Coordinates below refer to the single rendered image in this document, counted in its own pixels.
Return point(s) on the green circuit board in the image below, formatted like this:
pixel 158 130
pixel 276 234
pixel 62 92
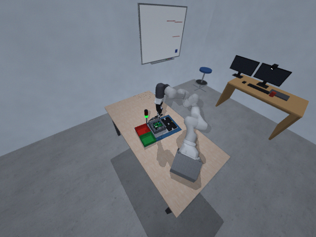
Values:
pixel 158 124

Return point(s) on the green open bin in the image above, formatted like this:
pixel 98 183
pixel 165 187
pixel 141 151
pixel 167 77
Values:
pixel 147 138

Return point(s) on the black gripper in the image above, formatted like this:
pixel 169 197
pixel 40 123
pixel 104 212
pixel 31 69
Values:
pixel 159 109

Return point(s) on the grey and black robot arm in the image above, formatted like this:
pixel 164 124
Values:
pixel 195 121

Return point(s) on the red bin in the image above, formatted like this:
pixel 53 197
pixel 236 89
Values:
pixel 142 129

